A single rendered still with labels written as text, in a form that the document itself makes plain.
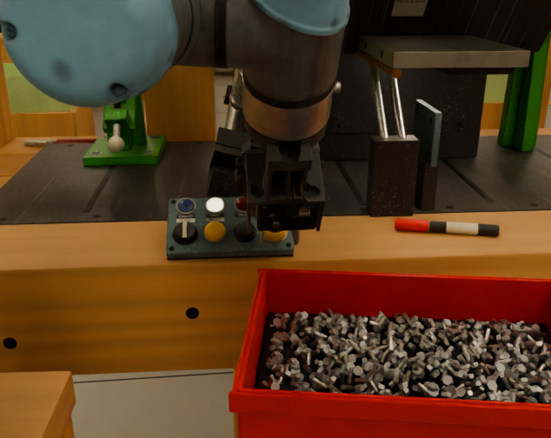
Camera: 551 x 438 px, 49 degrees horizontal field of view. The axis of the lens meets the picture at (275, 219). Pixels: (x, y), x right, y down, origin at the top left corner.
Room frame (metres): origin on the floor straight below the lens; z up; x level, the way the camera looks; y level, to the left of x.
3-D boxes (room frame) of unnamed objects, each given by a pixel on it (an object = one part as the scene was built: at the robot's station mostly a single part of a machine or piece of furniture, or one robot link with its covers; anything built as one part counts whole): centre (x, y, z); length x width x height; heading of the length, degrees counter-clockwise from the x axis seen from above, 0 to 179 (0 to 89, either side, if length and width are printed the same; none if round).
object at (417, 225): (0.73, -0.22, 0.91); 0.13 x 0.02 x 0.02; 81
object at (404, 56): (0.91, -0.20, 1.11); 0.39 x 0.16 x 0.03; 4
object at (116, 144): (1.01, 0.27, 0.96); 0.06 x 0.03 x 0.06; 4
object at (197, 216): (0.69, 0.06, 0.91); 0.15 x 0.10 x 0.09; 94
